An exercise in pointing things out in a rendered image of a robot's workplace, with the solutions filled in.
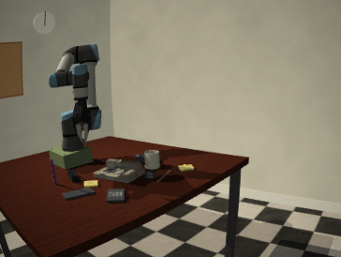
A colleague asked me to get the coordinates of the grey telephone handset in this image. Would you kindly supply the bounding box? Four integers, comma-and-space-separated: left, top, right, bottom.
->
106, 159, 141, 169

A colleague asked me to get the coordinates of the yellow sticky note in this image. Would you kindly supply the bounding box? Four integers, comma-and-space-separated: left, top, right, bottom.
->
84, 180, 98, 188
179, 164, 195, 172

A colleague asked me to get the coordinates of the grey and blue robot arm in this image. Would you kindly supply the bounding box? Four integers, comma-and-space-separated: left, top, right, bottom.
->
49, 44, 101, 152

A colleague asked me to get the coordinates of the white mug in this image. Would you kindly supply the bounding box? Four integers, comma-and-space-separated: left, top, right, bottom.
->
144, 150, 160, 170

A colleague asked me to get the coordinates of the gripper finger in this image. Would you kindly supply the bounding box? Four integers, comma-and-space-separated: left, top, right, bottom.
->
83, 116, 91, 144
73, 122, 84, 144

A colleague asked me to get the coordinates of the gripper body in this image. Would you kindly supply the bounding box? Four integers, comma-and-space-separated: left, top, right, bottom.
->
74, 97, 91, 123

